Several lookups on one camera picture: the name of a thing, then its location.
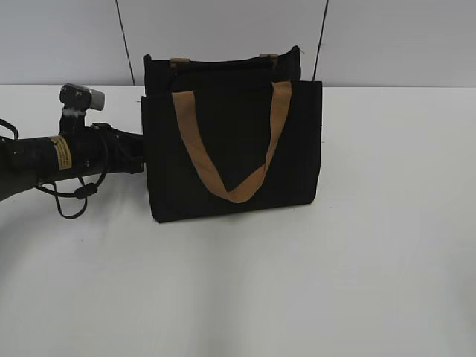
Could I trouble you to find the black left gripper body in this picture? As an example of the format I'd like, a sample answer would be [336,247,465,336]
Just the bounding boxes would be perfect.
[87,123,144,175]

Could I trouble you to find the black tote bag tan handles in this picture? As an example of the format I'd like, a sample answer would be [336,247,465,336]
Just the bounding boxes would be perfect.
[141,46,323,223]

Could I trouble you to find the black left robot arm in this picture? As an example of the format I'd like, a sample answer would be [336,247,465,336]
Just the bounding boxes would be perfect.
[1,123,144,200]

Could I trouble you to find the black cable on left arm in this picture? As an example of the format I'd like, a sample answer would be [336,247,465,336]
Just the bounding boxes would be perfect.
[0,118,109,220]

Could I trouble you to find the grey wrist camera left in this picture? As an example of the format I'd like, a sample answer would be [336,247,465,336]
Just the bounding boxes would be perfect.
[59,83,105,132]

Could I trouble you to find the left thin black wall cable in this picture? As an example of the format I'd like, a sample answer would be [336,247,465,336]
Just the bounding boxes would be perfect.
[116,0,136,86]

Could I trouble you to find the thin black wall cable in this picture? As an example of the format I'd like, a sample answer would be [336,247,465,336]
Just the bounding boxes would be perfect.
[116,0,136,86]
[311,0,329,81]

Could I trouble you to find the right thin black wall cable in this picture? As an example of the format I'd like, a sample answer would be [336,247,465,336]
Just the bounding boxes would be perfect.
[311,0,329,81]

